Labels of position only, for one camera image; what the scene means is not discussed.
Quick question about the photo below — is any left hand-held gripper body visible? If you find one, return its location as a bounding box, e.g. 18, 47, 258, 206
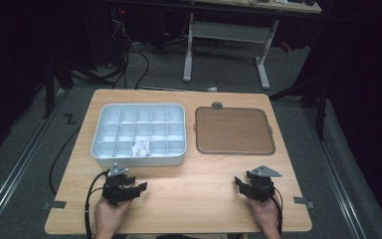
101, 162, 137, 207

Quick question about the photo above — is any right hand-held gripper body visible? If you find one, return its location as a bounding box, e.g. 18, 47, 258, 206
246, 164, 283, 203

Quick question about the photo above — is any white sock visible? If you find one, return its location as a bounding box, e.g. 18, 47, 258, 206
131, 138, 152, 158

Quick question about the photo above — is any white divided storage box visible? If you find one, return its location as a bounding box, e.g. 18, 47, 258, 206
90, 103, 188, 168

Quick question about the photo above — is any person's right hand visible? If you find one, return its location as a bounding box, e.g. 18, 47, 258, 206
248, 197, 282, 235

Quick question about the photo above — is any person's left hand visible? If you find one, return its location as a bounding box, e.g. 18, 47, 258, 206
94, 197, 133, 239

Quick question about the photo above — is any grey tape piece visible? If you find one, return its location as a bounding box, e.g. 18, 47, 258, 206
43, 200, 68, 210
292, 196, 315, 210

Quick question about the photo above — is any black metal stand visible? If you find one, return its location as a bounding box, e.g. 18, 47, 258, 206
42, 59, 57, 120
268, 76, 330, 141

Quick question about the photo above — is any grey-legged wooden desk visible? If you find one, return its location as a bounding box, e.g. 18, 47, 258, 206
182, 0, 322, 91

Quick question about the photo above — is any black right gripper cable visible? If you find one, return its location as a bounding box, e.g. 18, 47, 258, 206
272, 187, 284, 235

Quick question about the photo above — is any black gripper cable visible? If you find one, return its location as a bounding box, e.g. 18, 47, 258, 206
48, 125, 111, 239
272, 187, 284, 235

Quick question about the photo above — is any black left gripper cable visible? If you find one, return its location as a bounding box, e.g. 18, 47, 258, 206
48, 125, 111, 239

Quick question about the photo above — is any metal floor rail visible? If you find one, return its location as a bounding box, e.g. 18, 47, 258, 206
0, 89, 68, 233
302, 106, 369, 239

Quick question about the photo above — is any black floor cable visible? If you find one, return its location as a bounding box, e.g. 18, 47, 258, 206
134, 49, 151, 91

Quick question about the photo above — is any bundle of dark cables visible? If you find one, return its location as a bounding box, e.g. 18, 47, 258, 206
69, 8, 137, 90

